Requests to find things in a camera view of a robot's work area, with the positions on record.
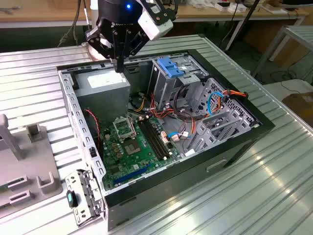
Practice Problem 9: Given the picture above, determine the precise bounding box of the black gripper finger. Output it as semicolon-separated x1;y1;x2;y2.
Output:
121;29;150;73
85;24;122;73

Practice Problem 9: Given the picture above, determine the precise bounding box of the blue disk data wire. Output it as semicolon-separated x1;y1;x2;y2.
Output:
206;91;227;118

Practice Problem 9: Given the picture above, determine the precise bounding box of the orange disk power wire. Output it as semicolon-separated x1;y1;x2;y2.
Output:
221;89;248;99

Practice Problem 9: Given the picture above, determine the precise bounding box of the metal disk bay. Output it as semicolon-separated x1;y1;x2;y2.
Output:
187;109;260;157

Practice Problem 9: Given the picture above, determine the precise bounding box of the blue plastic drive latch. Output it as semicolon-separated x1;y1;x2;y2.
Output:
157;56;183;78

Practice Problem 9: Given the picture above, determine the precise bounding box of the grey metal drive cage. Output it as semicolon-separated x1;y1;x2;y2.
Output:
148;54;209;111

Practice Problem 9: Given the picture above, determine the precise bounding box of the grey power supply unit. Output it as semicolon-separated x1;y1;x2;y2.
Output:
73;68;132;128

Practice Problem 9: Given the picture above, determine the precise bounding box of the wooden desk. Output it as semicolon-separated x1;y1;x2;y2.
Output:
171;0;310;26
0;0;93;29

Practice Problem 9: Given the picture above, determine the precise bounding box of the small white box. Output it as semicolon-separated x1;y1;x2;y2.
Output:
227;3;247;13
214;1;231;12

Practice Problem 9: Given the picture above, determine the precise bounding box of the black RAM slot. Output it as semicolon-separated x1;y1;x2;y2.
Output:
147;117;173;157
144;118;170;159
136;119;164;162
140;118;167;160

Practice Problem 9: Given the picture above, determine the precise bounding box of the CPU socket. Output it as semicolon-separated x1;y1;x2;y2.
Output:
123;138;143;155

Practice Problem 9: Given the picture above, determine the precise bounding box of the green motherboard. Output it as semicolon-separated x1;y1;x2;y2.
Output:
99;116;187;191

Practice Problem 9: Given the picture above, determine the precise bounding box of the black slanted stand pole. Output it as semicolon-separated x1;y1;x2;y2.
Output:
219;0;261;52

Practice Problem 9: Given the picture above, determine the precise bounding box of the blue expansion slot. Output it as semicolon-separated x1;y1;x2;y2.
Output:
112;163;151;186

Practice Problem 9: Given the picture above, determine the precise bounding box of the grey parts rack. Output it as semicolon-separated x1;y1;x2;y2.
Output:
0;114;63;218

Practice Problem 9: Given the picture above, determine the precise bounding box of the hinged metal slot retainer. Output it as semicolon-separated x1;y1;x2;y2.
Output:
65;168;106;227

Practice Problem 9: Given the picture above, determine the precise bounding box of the black open PC case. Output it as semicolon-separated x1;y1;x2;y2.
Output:
56;48;276;232

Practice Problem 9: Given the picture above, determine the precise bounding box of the brown cardboard box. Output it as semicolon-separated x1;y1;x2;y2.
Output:
273;36;310;68
282;92;313;118

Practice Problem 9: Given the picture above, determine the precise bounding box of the black latch with blue button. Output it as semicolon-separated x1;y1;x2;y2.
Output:
66;190;79;209

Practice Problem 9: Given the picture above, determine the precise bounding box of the metal slatted side table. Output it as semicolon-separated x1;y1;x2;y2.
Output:
251;24;313;76

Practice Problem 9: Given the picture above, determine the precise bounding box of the large white wrist camera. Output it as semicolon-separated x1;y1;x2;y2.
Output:
137;10;174;41

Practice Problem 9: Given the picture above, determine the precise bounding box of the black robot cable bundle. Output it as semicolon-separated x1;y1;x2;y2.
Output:
58;0;83;47

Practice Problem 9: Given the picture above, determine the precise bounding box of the small white wrist camera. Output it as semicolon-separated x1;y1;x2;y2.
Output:
146;0;164;16

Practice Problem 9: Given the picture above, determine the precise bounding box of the dark wire bundle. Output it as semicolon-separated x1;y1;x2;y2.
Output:
174;82;203;123

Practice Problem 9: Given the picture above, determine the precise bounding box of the orange red yellow wire bundle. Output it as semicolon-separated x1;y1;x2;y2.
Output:
132;92;199;134

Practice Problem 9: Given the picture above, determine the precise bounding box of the red and black twisted wire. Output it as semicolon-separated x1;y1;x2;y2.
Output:
84;108;101;149

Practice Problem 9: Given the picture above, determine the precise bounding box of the metal socket cover frame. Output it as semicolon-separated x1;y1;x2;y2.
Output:
112;117;136;141

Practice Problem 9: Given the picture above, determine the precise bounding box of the short blue wire white plug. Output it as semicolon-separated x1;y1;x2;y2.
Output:
168;131;191;142

